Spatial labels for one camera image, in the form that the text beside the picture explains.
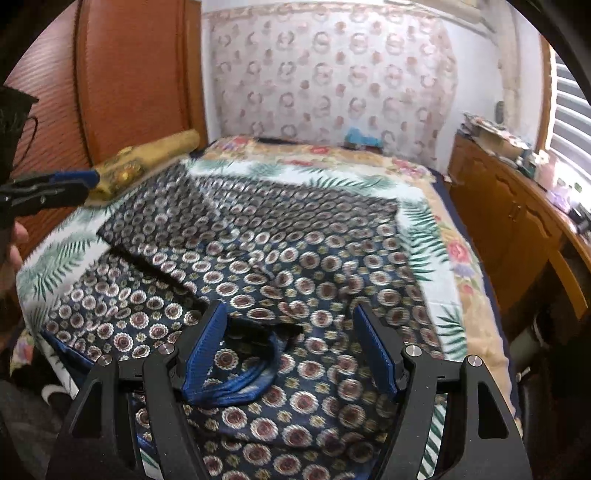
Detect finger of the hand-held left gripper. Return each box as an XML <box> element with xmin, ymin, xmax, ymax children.
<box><xmin>0</xmin><ymin>187</ymin><xmax>89</xmax><ymax>219</ymax></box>
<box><xmin>0</xmin><ymin>170</ymin><xmax>101</xmax><ymax>199</ymax></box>

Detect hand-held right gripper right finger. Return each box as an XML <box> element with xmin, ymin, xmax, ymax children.
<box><xmin>352</xmin><ymin>301</ymin><xmax>533</xmax><ymax>480</ymax></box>

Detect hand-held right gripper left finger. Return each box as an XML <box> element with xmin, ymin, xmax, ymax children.
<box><xmin>45</xmin><ymin>301</ymin><xmax>230</xmax><ymax>480</ymax></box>

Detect blue patterned pajama top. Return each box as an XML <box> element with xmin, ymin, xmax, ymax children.
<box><xmin>39</xmin><ymin>164</ymin><xmax>446</xmax><ymax>480</ymax></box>

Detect person's left hand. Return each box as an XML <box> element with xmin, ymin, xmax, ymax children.
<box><xmin>0</xmin><ymin>222</ymin><xmax>29</xmax><ymax>288</ymax></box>

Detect mustard yellow blanket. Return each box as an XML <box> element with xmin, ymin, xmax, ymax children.
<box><xmin>88</xmin><ymin>130</ymin><xmax>201</xmax><ymax>206</ymax></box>

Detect wooden wardrobe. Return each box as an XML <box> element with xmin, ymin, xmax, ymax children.
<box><xmin>0</xmin><ymin>0</ymin><xmax>208</xmax><ymax>259</ymax></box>

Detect floral bed blanket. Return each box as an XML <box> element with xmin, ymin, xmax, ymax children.
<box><xmin>16</xmin><ymin>135</ymin><xmax>511</xmax><ymax>480</ymax></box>

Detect dark chair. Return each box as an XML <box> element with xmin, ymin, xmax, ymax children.
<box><xmin>508</xmin><ymin>258</ymin><xmax>591</xmax><ymax>416</ymax></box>

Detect person's dark clothing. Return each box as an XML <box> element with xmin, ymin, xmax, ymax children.
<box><xmin>0</xmin><ymin>318</ymin><xmax>77</xmax><ymax>480</ymax></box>

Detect wooden cabinet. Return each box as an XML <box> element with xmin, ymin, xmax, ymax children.
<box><xmin>445</xmin><ymin>131</ymin><xmax>591</xmax><ymax>319</ymax></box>

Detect small blue cloth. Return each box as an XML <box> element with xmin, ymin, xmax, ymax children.
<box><xmin>345</xmin><ymin>127</ymin><xmax>384</xmax><ymax>149</ymax></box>

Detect pile of clutter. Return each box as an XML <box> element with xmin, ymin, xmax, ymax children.
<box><xmin>462</xmin><ymin>111</ymin><xmax>591</xmax><ymax>232</ymax></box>

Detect white lace curtain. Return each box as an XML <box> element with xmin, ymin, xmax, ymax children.
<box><xmin>499</xmin><ymin>46</ymin><xmax>522</xmax><ymax>123</ymax></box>

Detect white window blinds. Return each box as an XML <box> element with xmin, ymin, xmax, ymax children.
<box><xmin>547</xmin><ymin>46</ymin><xmax>591</xmax><ymax>160</ymax></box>

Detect floral wall cloth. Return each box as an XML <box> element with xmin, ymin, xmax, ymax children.
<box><xmin>203</xmin><ymin>4</ymin><xmax>460</xmax><ymax>183</ymax></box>

